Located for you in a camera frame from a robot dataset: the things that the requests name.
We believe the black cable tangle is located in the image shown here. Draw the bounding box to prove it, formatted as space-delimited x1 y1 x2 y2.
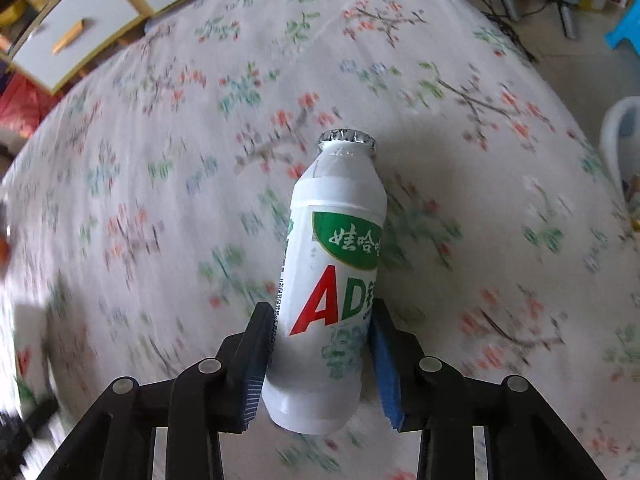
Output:
470 0 546 61

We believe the white plastic bucket blue print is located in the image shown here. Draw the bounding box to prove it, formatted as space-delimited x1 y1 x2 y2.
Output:
600 96 640 196

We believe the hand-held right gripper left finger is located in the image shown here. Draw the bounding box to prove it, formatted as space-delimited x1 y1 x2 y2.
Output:
37 301 276 480

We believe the white plastic drink bottle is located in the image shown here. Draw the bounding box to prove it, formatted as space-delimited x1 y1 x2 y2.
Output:
263 129 388 435

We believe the floral bed sheet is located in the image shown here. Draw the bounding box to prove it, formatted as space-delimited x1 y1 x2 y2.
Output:
0 0 640 480

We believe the red cloth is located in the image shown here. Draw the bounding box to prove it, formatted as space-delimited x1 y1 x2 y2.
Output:
0 72 46 148

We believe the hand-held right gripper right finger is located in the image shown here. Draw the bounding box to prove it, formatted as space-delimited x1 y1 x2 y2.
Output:
369 298 608 480

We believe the blue plastic stool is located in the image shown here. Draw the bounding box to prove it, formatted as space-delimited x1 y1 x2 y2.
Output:
605 7 640 56

